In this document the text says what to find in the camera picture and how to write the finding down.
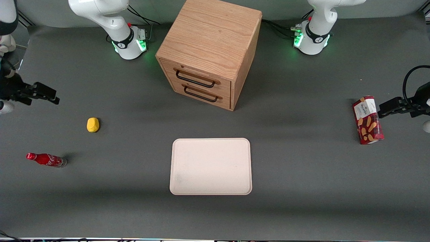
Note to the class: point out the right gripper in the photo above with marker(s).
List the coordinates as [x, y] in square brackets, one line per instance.
[11, 89]

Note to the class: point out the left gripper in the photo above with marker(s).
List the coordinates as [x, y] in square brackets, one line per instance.
[417, 104]

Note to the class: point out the red coke bottle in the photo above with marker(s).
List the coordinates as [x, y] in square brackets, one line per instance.
[47, 159]

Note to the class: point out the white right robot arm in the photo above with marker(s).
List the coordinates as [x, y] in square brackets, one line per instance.
[100, 11]

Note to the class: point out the beige plastic tray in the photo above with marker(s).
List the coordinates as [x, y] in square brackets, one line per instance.
[210, 166]

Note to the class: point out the red shortbread cookie box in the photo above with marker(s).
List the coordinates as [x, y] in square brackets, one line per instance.
[368, 125]

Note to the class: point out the yellow lemon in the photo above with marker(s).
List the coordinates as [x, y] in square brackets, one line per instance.
[92, 125]

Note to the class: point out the white stand beside table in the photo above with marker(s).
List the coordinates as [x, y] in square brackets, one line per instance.
[6, 45]

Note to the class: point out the wooden drawer front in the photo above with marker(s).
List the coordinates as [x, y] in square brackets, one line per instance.
[227, 101]
[166, 68]

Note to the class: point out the dark grey table mat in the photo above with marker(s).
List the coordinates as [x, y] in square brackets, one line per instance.
[302, 201]

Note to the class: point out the wooden two-drawer cabinet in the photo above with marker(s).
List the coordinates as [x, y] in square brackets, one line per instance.
[208, 33]

